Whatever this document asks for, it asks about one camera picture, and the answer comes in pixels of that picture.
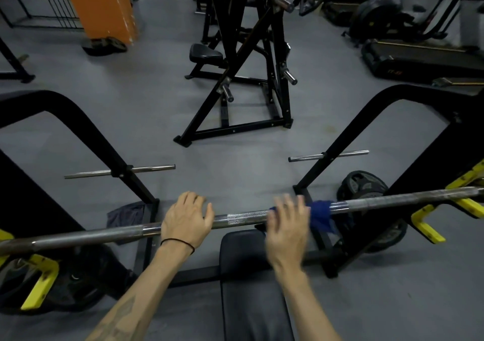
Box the person's left hand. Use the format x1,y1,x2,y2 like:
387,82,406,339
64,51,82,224
160,191,215,254

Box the blue cleaning cloth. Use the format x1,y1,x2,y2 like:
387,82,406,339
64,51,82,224
269,200,338,236

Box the wide orange pillar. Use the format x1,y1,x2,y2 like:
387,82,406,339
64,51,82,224
58,0,139,46

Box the black bench press rack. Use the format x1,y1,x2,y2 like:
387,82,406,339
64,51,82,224
0,84,484,300

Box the person's left forearm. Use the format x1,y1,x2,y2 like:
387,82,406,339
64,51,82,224
86,244,194,341

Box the person's right forearm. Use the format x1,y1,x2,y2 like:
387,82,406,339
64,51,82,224
272,267,341,341

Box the steel barbell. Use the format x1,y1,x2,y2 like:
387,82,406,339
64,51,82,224
0,186,484,256

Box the black grip-hole weight plate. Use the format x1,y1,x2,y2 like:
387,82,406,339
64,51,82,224
49,246,108,312

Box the black hair tie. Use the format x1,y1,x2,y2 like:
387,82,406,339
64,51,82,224
160,238,196,255

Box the person's right hand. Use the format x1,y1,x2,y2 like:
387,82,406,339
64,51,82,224
264,193,312,273

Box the small black weight plate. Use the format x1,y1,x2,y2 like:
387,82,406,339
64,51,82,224
82,38,110,56
104,37,128,53

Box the black padded bench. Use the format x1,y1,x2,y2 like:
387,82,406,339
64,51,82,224
219,230,295,341

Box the large black weight plate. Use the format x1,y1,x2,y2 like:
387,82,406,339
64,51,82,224
336,170,408,254

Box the black and red lever machine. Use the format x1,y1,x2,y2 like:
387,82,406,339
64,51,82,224
173,0,328,148

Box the black elliptical trainer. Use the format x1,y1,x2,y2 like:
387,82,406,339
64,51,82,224
342,0,473,46

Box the black plate-loaded machine frame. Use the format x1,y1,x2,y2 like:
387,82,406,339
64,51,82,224
200,0,224,44

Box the grey cloth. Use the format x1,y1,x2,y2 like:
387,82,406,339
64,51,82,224
106,201,146,245

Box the black squat rack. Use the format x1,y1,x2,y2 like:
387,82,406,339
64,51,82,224
0,38,37,84

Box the yellow bar hook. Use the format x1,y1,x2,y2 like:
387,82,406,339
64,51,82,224
0,229,60,312
411,159,484,244

